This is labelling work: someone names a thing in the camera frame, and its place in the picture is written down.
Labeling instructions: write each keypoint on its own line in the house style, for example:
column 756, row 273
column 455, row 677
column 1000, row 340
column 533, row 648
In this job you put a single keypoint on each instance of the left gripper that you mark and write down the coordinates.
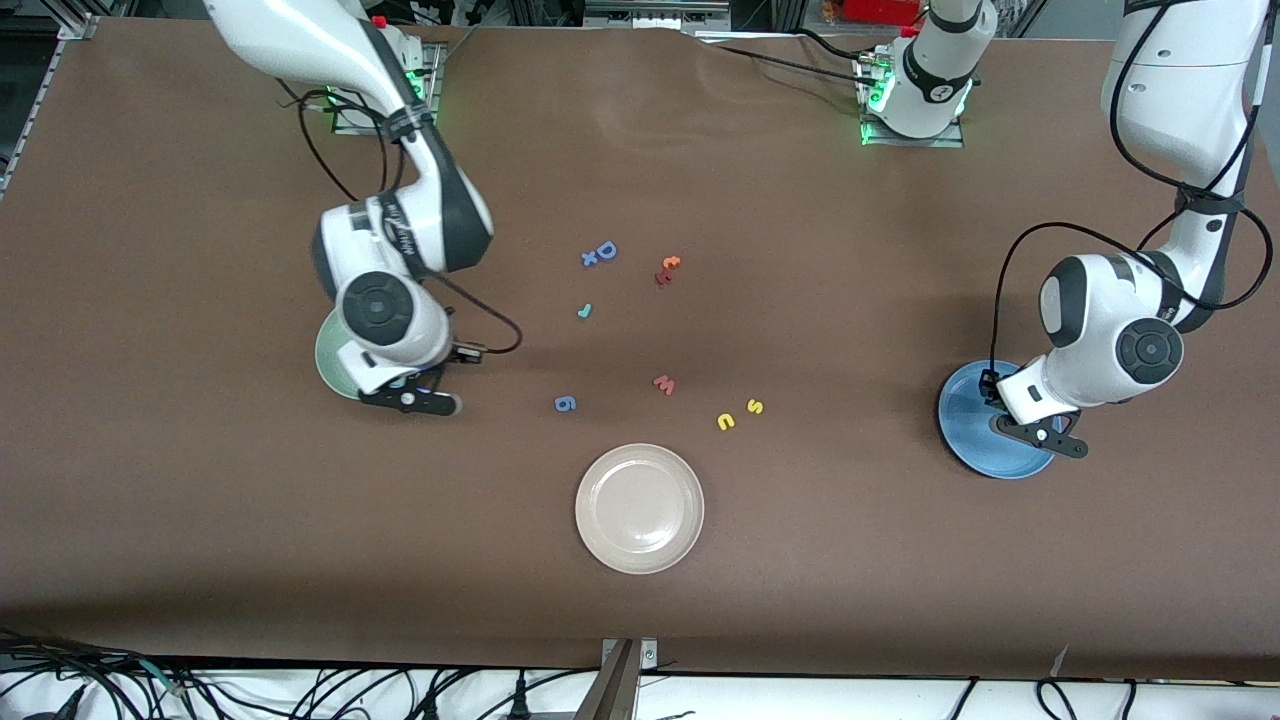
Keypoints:
column 991, row 385

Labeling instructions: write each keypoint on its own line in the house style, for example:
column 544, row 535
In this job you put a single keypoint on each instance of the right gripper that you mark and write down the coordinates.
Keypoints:
column 458, row 352

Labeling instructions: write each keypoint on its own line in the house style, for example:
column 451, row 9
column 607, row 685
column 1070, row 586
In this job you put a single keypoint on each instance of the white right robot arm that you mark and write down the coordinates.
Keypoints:
column 300, row 40

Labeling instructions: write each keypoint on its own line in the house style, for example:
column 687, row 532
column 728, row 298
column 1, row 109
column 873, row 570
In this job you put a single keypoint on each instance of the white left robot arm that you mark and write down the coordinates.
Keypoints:
column 1170, row 90

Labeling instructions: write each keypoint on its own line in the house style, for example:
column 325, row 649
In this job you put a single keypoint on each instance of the blue round plate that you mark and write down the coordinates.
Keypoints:
column 965, row 435

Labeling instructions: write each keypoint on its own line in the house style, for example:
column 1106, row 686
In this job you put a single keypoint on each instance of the pale green round plate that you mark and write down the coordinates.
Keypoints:
column 325, row 365

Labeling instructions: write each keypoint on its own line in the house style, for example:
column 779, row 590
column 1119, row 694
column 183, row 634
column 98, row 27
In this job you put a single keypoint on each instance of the blue foam letter D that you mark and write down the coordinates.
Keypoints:
column 606, row 250

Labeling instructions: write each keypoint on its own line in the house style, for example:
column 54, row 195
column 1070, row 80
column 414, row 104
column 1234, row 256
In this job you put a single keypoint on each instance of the red foam letter w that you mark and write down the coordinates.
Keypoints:
column 664, row 384

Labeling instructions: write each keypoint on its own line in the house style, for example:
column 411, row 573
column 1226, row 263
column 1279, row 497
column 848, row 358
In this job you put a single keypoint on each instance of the beige round plate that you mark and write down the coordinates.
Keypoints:
column 640, row 508

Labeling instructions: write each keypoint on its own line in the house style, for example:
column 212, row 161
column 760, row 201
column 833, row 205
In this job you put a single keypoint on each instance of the white tape scrap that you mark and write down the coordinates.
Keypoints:
column 1060, row 660

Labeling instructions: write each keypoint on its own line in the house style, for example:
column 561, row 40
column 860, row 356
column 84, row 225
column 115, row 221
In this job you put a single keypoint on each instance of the red box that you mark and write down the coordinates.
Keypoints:
column 880, row 10

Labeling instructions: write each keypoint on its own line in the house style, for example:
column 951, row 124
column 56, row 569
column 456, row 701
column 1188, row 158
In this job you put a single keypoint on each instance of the grey equipment box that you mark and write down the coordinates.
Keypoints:
column 650, row 12

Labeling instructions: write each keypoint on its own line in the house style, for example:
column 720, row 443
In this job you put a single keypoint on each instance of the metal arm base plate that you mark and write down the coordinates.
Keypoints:
column 910, row 142
column 435, row 70

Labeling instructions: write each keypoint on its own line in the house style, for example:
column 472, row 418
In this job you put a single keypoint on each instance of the metal clamp bracket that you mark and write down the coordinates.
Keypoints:
column 618, row 685

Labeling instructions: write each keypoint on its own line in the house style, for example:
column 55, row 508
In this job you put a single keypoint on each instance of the aluminium frame profile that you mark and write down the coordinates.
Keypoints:
column 75, row 15

